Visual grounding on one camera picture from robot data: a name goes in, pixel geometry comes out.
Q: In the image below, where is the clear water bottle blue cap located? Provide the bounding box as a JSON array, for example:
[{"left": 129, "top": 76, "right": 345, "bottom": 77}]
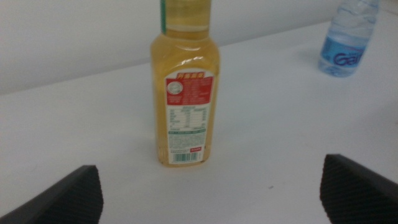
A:
[{"left": 317, "top": 0, "right": 382, "bottom": 78}]

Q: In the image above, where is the orange juice bottle white cap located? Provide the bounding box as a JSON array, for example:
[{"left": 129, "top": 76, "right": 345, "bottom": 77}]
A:
[{"left": 150, "top": 0, "right": 221, "bottom": 168}]

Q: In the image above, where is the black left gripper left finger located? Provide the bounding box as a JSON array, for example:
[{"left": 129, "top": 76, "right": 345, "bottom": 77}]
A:
[{"left": 0, "top": 165, "right": 104, "bottom": 224}]

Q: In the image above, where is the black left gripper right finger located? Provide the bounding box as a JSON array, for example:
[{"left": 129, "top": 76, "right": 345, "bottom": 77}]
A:
[{"left": 319, "top": 154, "right": 398, "bottom": 224}]

